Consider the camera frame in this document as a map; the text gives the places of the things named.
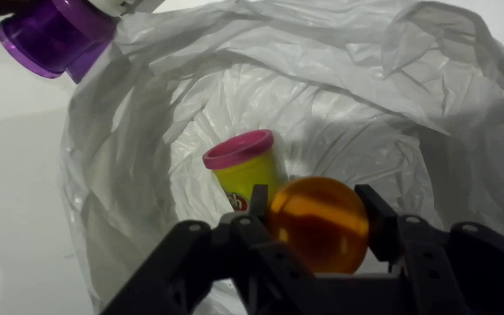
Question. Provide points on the dough can amber lid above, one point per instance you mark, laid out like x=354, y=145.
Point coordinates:
x=322, y=224

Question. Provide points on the purple plastic cup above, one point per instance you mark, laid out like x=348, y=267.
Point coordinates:
x=47, y=35

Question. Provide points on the clear plastic bowl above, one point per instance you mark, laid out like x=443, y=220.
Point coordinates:
x=322, y=87

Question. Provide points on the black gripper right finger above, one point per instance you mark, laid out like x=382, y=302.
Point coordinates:
x=455, y=273

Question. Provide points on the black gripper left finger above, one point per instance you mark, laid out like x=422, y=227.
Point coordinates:
x=217, y=267

